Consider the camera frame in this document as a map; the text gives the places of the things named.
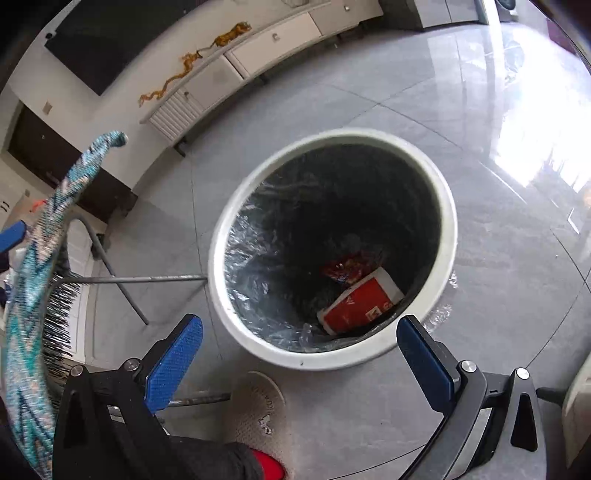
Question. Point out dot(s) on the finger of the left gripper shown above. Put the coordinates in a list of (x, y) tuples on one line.
[(12, 236)]

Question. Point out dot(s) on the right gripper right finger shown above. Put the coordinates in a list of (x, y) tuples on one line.
[(512, 445)]

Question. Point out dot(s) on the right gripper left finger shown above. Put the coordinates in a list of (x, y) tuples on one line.
[(107, 426)]

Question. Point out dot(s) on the white red paper carton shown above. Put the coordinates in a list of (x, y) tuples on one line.
[(361, 304)]

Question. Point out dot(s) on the red snack wrapper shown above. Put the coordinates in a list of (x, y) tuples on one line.
[(348, 270)]

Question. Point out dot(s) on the white round trash bin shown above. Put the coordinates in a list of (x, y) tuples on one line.
[(385, 340)]

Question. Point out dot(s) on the black trash bin liner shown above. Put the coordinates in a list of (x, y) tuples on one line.
[(327, 204)]

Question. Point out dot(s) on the zigzag patterned tablecloth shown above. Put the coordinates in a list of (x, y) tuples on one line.
[(30, 412)]

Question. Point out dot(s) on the white slipper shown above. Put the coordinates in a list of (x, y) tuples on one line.
[(257, 420)]

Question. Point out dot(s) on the golden dragon figurine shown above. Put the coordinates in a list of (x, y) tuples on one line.
[(187, 60)]

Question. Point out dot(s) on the golden tiger figurine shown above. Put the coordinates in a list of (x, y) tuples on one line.
[(240, 28)]

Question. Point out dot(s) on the white TV cabinet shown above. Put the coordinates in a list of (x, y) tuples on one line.
[(247, 57)]

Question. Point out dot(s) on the grey metal table leg frame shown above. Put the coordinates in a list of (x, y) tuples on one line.
[(201, 397)]

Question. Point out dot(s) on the wall mounted black television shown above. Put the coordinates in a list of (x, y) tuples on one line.
[(99, 38)]

